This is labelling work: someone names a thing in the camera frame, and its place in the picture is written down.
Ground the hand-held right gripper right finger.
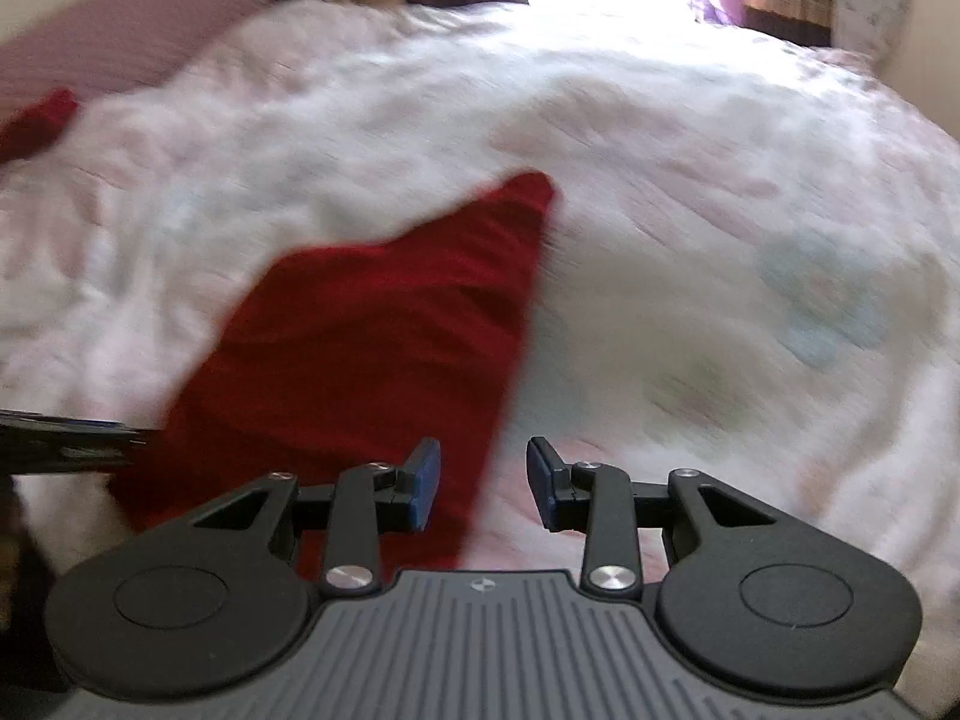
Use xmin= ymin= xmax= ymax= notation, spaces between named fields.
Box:
xmin=526 ymin=436 xmax=788 ymax=601

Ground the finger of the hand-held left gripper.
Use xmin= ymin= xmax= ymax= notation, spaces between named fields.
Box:
xmin=0 ymin=408 xmax=160 ymax=476

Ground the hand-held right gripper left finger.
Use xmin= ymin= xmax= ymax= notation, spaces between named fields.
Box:
xmin=180 ymin=436 xmax=443 ymax=599

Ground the red jacket with black stripes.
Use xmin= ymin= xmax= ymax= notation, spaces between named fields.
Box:
xmin=0 ymin=88 xmax=557 ymax=572

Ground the white floral blanket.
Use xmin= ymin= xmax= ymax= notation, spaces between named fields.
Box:
xmin=0 ymin=0 xmax=960 ymax=586

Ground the pink pillow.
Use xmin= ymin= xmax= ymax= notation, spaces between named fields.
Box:
xmin=0 ymin=0 xmax=280 ymax=104

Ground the white printed pillow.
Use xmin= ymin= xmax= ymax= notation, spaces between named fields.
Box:
xmin=831 ymin=0 xmax=914 ymax=67

